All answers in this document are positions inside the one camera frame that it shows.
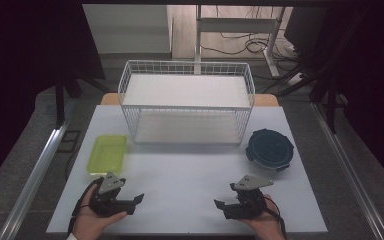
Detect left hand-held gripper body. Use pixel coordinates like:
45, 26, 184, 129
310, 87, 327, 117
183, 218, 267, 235
89, 171, 130, 218

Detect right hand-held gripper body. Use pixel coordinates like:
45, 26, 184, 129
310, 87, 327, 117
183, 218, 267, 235
229, 174, 275, 221

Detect green plastic food container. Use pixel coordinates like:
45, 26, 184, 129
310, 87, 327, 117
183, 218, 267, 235
86, 134, 128, 177

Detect round dark blue food container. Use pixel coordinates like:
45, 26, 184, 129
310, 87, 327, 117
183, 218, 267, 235
245, 128, 295, 173

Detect white wire shelf rack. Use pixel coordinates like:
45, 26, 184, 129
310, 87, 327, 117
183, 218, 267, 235
117, 59, 257, 146

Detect person's right hand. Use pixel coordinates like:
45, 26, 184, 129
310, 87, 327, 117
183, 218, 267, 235
241, 194, 286, 240

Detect person's left hand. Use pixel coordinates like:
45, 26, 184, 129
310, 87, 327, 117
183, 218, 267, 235
71, 184, 129, 240

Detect wooden table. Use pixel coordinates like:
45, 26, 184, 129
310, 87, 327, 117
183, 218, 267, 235
99, 92, 280, 108

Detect black stand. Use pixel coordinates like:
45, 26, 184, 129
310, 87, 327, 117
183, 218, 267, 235
278, 9, 371, 134
53, 64, 112, 130

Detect dark curtain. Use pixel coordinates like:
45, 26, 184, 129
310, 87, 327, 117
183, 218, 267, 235
283, 0, 384, 188
0, 0, 107, 196

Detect white cabinet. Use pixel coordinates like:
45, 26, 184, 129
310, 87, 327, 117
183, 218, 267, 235
82, 3, 173, 55

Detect left hand-held gripper cable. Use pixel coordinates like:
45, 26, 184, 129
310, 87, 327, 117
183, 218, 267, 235
66, 177, 105, 235

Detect hand-held gripper cable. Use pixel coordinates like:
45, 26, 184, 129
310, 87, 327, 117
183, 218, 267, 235
66, 177, 105, 235
263, 195, 288, 240

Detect right hand-held gripper cable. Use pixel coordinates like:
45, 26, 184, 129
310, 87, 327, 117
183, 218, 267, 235
263, 195, 288, 240

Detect black floor cables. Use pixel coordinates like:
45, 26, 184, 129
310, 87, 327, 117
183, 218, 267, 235
200, 5, 302, 61

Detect white desk frame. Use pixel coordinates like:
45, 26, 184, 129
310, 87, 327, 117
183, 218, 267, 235
194, 4, 286, 78

